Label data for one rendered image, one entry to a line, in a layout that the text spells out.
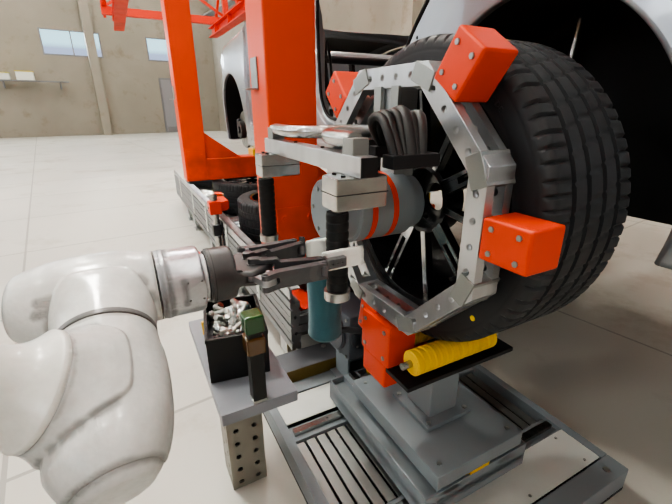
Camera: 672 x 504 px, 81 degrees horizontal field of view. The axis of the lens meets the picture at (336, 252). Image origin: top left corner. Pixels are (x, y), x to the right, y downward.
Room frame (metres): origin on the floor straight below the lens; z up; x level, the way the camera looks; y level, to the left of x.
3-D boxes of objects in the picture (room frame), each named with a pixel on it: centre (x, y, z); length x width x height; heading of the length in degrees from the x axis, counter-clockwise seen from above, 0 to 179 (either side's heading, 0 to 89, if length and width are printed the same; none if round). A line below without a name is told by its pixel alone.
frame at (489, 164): (0.84, -0.13, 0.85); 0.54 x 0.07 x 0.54; 28
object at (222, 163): (3.19, 0.78, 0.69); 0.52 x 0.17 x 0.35; 118
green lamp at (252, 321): (0.69, 0.17, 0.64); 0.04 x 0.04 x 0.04; 28
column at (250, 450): (0.89, 0.28, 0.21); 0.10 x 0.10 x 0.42; 28
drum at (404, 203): (0.81, -0.07, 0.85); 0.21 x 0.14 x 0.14; 118
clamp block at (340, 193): (0.60, -0.03, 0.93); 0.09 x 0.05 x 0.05; 118
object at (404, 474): (0.97, -0.25, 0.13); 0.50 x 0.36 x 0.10; 28
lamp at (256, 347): (0.69, 0.17, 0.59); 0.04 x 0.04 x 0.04; 28
